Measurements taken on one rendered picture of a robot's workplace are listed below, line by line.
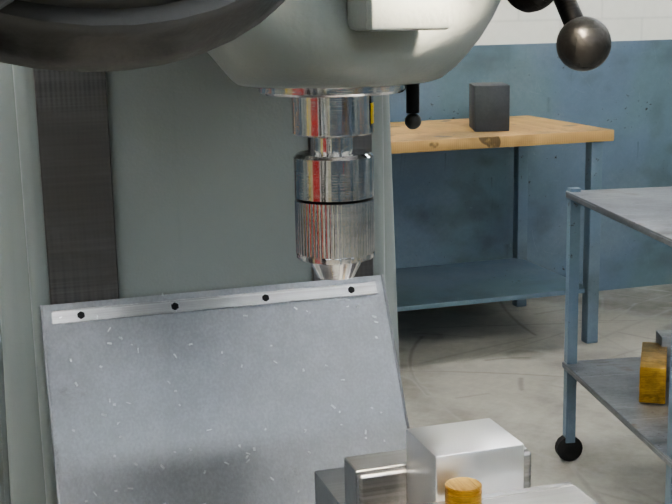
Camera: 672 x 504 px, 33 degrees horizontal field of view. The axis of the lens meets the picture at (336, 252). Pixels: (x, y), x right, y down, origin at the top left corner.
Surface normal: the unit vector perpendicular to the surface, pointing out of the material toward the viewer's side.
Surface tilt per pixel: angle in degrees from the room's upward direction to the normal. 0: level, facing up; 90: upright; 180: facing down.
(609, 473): 0
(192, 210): 90
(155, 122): 90
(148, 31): 141
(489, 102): 90
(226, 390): 63
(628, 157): 90
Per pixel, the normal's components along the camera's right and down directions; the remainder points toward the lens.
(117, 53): 0.27, 0.87
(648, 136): 0.29, 0.18
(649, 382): -0.28, 0.20
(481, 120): -0.01, 0.20
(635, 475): -0.02, -0.98
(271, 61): -0.41, 0.76
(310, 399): 0.26, -0.29
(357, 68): 0.17, 0.79
